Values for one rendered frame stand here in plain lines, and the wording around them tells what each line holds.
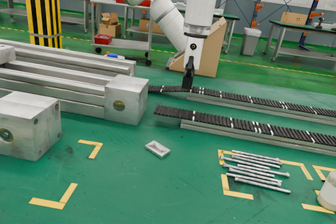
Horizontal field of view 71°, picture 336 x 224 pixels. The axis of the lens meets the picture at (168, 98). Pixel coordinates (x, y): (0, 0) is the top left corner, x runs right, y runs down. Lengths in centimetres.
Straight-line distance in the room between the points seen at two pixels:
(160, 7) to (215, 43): 30
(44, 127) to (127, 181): 19
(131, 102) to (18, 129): 25
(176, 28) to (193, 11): 43
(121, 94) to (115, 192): 25
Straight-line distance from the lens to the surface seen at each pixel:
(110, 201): 44
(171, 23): 115
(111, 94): 61
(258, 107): 84
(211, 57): 107
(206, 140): 61
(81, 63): 84
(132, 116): 62
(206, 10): 72
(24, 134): 51
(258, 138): 66
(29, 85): 72
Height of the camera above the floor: 111
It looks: 24 degrees down
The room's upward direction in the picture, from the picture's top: 8 degrees clockwise
